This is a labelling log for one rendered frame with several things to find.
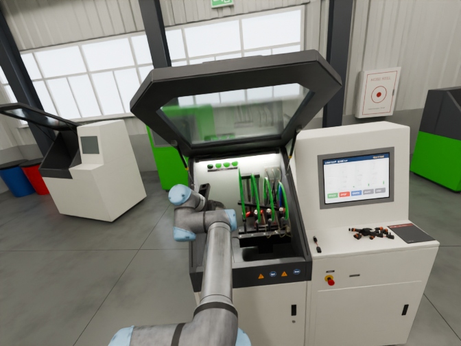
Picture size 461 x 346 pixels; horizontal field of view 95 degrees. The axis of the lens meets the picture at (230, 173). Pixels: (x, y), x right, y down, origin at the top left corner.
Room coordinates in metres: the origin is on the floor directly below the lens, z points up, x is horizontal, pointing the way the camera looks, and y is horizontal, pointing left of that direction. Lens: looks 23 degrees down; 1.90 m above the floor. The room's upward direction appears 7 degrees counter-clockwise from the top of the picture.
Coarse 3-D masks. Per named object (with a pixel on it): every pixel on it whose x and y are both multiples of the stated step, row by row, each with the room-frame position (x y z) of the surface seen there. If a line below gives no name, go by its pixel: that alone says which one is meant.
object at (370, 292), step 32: (320, 128) 1.45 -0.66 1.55; (352, 128) 1.35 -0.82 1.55; (384, 128) 1.25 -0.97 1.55; (320, 224) 1.11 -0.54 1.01; (352, 224) 1.10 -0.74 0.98; (352, 256) 0.88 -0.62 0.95; (384, 256) 0.87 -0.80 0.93; (416, 256) 0.87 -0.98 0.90; (320, 288) 0.88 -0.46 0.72; (352, 288) 0.88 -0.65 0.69; (384, 288) 0.87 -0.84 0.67; (416, 288) 0.87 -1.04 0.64; (320, 320) 0.88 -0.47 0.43; (352, 320) 0.87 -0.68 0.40; (384, 320) 0.87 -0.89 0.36
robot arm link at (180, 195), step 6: (174, 186) 0.69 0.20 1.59; (180, 186) 0.68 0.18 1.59; (186, 186) 0.70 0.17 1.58; (174, 192) 0.67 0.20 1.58; (180, 192) 0.66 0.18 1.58; (186, 192) 0.66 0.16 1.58; (192, 192) 0.69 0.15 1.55; (174, 198) 0.65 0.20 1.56; (180, 198) 0.64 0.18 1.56; (186, 198) 0.65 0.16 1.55; (192, 198) 0.68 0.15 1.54; (198, 198) 0.71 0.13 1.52; (174, 204) 0.65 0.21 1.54; (180, 204) 0.65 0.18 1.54; (186, 204) 0.65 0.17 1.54; (192, 204) 0.66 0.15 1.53; (198, 204) 0.71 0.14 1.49
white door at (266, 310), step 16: (240, 288) 0.89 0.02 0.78; (256, 288) 0.89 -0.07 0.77; (272, 288) 0.89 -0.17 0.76; (288, 288) 0.89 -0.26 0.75; (304, 288) 0.88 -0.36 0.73; (240, 304) 0.89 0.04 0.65; (256, 304) 0.89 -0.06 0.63; (272, 304) 0.89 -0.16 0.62; (288, 304) 0.89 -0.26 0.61; (304, 304) 0.88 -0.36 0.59; (240, 320) 0.89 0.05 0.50; (256, 320) 0.89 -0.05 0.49; (272, 320) 0.89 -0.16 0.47; (288, 320) 0.89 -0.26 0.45; (304, 320) 0.88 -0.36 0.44; (256, 336) 0.89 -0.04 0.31; (272, 336) 0.89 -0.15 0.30; (288, 336) 0.89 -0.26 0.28; (304, 336) 0.88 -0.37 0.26
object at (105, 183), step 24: (24, 120) 3.56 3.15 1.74; (48, 120) 3.48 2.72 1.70; (120, 120) 3.69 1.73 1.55; (72, 144) 3.88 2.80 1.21; (96, 144) 3.27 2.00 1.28; (120, 144) 3.54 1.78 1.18; (48, 168) 3.57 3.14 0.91; (72, 168) 3.15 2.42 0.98; (96, 168) 3.04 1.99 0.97; (120, 168) 3.41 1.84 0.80; (72, 192) 3.22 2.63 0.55; (96, 192) 3.00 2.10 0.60; (120, 192) 3.27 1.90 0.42; (144, 192) 3.72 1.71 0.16; (96, 216) 3.09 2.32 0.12; (120, 216) 3.18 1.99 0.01
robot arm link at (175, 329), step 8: (128, 328) 0.28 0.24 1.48; (136, 328) 0.27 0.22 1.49; (144, 328) 0.27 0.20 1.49; (152, 328) 0.27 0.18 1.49; (160, 328) 0.27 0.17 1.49; (168, 328) 0.26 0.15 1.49; (176, 328) 0.26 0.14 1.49; (120, 336) 0.26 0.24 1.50; (128, 336) 0.25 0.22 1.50; (136, 336) 0.25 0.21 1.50; (144, 336) 0.25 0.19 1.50; (152, 336) 0.25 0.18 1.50; (160, 336) 0.25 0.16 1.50; (168, 336) 0.24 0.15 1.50; (176, 336) 0.24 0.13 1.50; (112, 344) 0.24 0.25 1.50; (120, 344) 0.24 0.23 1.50; (128, 344) 0.24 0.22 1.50; (136, 344) 0.24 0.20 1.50; (144, 344) 0.24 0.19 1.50; (152, 344) 0.23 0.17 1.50; (160, 344) 0.23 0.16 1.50; (168, 344) 0.23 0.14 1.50; (176, 344) 0.23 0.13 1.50
